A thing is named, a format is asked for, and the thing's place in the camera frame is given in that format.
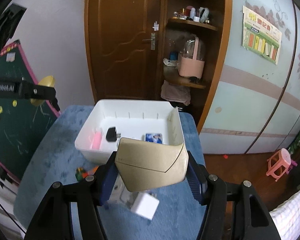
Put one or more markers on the white quilted cloth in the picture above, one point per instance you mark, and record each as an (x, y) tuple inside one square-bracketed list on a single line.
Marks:
[(286, 217)]

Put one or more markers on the white plastic bin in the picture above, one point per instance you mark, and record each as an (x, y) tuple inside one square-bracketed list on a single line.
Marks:
[(132, 119)]

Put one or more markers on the pink plastic stool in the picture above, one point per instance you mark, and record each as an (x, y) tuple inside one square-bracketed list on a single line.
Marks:
[(280, 163)]

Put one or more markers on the green chalkboard pink frame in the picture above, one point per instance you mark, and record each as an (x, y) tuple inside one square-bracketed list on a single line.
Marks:
[(22, 125)]

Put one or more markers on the wooden corner shelf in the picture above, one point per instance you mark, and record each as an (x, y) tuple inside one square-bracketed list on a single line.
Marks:
[(207, 33)]

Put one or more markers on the yellow round lid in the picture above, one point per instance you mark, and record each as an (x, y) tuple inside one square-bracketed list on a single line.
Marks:
[(43, 91)]

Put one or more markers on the white charger cube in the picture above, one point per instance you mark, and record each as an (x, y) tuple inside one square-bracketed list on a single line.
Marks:
[(145, 205)]

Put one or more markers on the pink hair roller clip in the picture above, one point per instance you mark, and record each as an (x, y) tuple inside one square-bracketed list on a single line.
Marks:
[(96, 138)]

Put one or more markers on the colourful puzzle cube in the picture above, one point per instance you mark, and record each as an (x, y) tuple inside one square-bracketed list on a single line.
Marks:
[(82, 173)]

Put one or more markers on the tan paper envelope box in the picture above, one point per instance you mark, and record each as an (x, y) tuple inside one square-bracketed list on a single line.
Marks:
[(146, 165)]

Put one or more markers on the brown wooden door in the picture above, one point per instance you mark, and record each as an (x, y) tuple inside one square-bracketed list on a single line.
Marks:
[(123, 39)]

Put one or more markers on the blue photo card box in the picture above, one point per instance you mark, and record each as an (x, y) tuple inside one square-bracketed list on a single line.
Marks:
[(154, 137)]

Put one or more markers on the small items on shelf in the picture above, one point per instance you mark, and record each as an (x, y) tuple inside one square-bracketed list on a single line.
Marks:
[(200, 15)]

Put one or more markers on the colourful wall poster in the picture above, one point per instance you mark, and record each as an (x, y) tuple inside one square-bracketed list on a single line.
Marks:
[(260, 36)]

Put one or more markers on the pink folded cloth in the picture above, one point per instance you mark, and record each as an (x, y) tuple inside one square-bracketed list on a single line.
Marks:
[(175, 93)]

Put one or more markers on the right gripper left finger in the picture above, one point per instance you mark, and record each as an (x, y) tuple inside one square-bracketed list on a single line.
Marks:
[(52, 219)]

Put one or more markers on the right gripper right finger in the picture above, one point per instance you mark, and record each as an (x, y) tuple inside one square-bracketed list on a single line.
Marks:
[(250, 217)]

